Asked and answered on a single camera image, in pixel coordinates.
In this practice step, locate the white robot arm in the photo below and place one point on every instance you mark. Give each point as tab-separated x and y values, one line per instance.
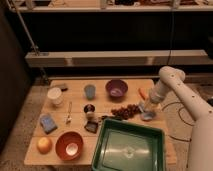
200	154

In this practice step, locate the purple bowl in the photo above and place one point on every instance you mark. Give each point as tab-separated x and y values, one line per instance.
116	88

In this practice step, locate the blue cup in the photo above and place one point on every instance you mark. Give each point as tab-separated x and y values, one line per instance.
90	91

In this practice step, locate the small dark metal cup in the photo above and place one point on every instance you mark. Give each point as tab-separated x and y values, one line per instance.
89	108

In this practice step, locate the orange carrot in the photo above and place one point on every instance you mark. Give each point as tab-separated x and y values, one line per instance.
142	93

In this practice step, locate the bunch of dark grapes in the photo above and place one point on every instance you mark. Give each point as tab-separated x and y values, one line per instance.
124	113

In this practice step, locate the small dark square item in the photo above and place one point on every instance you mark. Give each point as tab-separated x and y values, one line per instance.
91	126

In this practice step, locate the dark brown block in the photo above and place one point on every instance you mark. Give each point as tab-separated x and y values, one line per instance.
63	86

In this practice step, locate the white metal shelf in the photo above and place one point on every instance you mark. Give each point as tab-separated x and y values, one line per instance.
87	33

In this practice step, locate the white cup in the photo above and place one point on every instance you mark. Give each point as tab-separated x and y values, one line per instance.
55	96

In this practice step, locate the green plastic tray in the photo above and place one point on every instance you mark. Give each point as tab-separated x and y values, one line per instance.
124	146

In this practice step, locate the wooden table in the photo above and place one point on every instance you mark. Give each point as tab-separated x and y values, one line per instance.
75	93

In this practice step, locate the red bowl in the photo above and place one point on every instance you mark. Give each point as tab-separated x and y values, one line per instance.
69	146

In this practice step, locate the blue sponge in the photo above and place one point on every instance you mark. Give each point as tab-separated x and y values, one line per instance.
47	123

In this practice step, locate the orange fruit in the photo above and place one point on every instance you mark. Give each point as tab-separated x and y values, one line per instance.
44	145

